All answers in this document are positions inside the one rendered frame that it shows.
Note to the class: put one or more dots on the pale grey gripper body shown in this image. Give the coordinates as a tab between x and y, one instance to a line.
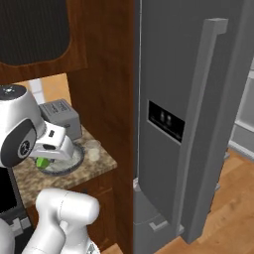
61	152

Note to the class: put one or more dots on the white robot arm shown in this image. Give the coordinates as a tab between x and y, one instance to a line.
63	211

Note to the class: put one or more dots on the grey white ice bowl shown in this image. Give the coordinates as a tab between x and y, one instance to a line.
71	163

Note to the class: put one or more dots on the clear glass of lemonade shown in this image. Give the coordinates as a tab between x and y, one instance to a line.
93	151

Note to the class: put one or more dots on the grey fridge drawer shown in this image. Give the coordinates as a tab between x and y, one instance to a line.
145	211

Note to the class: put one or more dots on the grey fridge door with dispenser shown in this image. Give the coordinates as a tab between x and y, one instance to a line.
165	72

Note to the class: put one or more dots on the grey fridge side door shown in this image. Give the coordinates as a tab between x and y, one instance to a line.
228	132

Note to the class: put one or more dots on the small green item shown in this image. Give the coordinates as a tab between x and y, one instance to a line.
42	162

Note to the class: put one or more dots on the grey toaster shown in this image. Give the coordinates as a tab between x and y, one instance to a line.
63	114

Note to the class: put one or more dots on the black appliance front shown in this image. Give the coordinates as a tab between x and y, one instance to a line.
6	191

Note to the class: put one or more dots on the tall wooden cupboard side panel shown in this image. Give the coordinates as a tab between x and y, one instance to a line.
105	82

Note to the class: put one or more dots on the wooden cupboard door dark panel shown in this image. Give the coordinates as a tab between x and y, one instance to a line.
36	33

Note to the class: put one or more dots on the white cupboard run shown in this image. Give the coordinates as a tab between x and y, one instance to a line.
243	122

